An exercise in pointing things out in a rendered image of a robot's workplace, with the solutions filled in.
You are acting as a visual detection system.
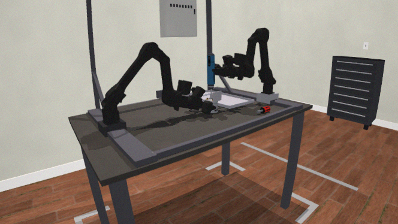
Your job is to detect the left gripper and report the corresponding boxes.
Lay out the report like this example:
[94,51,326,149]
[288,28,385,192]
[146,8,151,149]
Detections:
[212,64,237,78]

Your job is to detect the red hand nut driver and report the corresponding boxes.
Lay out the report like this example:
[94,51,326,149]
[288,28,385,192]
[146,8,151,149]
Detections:
[257,106,270,114]

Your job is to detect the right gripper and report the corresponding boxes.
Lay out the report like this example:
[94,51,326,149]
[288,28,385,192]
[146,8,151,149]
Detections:
[188,96,216,114]

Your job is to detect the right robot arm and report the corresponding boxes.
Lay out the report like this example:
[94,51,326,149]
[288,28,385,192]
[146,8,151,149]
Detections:
[101,42,205,125]

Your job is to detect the white metal bracket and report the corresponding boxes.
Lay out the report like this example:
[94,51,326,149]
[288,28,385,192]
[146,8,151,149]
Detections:
[203,90,221,102]

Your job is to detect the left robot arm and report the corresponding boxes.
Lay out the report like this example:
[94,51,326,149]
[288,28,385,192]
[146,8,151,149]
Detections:
[222,28,276,95]

